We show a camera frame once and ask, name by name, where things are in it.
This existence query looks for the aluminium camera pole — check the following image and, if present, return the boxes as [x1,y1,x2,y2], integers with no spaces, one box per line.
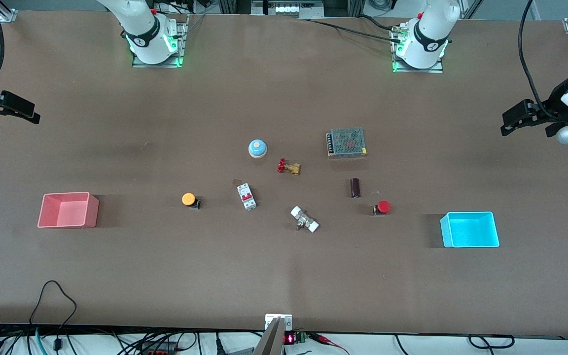
[253,317,285,355]

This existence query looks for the black arm base cable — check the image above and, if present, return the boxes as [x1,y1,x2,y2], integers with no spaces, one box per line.
[298,15,405,44]

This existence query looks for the red clip lead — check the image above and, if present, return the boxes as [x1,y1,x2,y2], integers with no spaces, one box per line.
[309,333,350,355]

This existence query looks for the metal fitting white ends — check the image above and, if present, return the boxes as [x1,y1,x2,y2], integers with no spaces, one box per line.
[290,206,320,233]

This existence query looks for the white power strip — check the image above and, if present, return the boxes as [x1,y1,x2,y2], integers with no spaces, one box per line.
[251,0,325,18]

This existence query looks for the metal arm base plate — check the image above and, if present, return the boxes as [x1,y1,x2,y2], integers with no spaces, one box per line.
[391,25,445,74]
[131,14,189,69]

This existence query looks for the thin black looped cable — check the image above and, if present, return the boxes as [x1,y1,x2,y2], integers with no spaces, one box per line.
[29,280,78,327]

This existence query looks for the metal mesh power supply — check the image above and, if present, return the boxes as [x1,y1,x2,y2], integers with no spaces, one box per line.
[326,127,368,158]

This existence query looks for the orange power strip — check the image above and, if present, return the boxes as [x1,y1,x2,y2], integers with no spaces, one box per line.
[136,345,178,355]

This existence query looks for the brass valve red handle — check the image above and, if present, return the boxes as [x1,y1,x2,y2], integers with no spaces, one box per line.
[277,158,301,176]

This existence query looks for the pink plastic box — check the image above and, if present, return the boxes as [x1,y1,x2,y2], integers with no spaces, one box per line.
[37,192,100,229]

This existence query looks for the cyan plastic box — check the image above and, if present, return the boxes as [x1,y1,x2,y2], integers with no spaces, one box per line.
[440,212,500,248]

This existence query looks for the black cable coil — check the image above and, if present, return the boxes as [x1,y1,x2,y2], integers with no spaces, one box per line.
[467,334,515,350]

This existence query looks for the silver pole bracket plate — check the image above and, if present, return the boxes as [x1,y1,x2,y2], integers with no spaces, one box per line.
[265,314,293,331]

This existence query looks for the white circuit breaker red switch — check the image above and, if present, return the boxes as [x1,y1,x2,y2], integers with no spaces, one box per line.
[237,183,257,211]

